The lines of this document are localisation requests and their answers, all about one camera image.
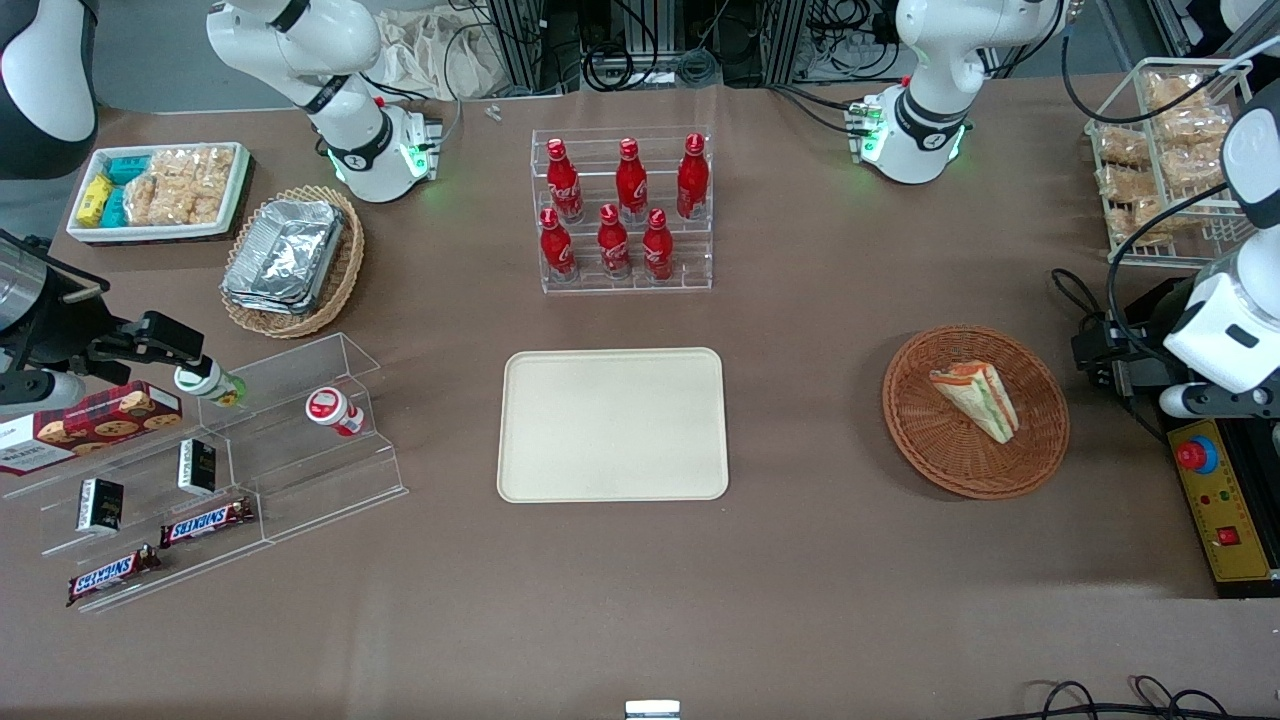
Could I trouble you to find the black table cable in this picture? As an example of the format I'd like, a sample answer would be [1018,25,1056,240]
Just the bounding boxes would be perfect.
[1049,267,1171,446]

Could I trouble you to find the Snickers chocolate bar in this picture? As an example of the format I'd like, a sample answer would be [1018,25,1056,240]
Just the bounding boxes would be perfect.
[66,545,162,608]
[159,497,255,550]

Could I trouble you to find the clear rice cracker packet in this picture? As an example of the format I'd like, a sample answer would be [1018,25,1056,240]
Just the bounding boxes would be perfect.
[124,174,198,227]
[150,147,237,216]

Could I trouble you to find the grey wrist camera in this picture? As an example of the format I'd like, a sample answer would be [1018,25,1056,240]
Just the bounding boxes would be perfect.
[0,370,87,417]
[1159,383,1243,420]

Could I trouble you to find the coiled black cable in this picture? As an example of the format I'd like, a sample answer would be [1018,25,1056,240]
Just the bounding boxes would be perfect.
[583,42,643,93]

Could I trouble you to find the white rectangular snack tray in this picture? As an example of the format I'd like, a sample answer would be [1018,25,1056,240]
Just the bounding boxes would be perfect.
[66,141,250,245]

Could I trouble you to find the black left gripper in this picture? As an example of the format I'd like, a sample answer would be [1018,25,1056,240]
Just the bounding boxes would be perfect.
[1072,322,1173,399]

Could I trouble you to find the aluminium frame rack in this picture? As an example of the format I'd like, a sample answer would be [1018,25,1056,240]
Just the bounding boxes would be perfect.
[485,0,906,96]

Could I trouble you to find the red tartan cookie box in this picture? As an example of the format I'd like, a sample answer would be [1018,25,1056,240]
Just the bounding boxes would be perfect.
[0,381,184,477]

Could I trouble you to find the black countertop appliance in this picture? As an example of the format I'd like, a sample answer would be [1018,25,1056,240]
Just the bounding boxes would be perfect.
[1085,277,1280,601]

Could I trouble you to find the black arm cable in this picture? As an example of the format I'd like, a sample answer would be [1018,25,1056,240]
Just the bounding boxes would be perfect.
[1060,25,1253,341]

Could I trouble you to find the brown wicker basket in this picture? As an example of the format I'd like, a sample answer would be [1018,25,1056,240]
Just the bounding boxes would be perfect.
[882,324,1071,500]

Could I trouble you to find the white wire basket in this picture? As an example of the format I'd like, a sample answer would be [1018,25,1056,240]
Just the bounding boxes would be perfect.
[1085,57,1280,267]

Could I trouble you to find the light wicker basket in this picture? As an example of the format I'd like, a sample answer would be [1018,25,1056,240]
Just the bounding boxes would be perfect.
[219,185,365,340]

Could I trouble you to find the clear acrylic bottle rack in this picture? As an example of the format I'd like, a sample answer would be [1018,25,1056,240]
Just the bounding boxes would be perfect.
[530,127,714,295]

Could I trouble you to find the red cola bottle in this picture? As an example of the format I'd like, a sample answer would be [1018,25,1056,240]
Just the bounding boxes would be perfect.
[539,208,579,282]
[641,208,675,282]
[597,204,633,280]
[676,133,710,222]
[615,138,649,224]
[546,138,585,224]

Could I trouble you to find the small black box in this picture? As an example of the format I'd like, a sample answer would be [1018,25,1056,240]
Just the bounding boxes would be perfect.
[77,478,124,534]
[177,439,218,497]

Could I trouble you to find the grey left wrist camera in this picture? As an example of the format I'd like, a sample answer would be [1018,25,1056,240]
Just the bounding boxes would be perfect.
[1159,383,1243,420]

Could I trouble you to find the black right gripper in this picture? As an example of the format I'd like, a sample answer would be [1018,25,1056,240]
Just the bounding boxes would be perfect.
[10,262,207,373]

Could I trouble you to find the beige plastic tray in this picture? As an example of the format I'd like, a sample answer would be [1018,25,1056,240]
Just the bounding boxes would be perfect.
[497,347,730,504]

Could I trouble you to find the black floor cables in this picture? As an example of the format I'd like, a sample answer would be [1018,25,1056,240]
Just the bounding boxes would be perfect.
[1000,675,1233,720]

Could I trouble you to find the green and white bottle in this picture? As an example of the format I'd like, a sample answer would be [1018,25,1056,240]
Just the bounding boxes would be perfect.
[174,359,247,408]

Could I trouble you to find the triangular sandwich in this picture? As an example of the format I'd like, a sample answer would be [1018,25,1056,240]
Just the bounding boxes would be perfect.
[929,361,1020,445]

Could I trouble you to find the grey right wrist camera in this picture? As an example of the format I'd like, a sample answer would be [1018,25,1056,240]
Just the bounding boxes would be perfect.
[0,370,87,417]

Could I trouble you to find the yellow emergency stop box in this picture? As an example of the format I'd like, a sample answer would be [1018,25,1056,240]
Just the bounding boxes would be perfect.
[1167,417,1280,600]

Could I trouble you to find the beige cloth bag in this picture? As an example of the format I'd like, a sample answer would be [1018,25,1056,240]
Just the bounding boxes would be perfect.
[375,8,506,102]

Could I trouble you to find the yellow snack packet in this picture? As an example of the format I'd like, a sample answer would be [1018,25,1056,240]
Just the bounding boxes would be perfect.
[76,174,115,227]

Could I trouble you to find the red and white yogurt cup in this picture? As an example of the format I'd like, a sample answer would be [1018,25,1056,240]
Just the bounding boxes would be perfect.
[305,387,365,438]

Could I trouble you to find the stack of foil trays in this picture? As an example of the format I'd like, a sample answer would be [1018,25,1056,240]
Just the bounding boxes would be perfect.
[222,198,347,317]

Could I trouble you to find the clear fried snack packet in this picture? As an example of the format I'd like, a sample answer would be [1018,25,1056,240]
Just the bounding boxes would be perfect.
[1160,140,1229,190]
[1094,164,1162,202]
[1094,127,1152,167]
[1128,195,1198,247]
[1155,107,1233,147]
[1144,71,1213,112]

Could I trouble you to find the clear acrylic step shelf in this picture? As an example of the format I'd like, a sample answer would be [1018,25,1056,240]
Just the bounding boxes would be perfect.
[0,332,409,614]

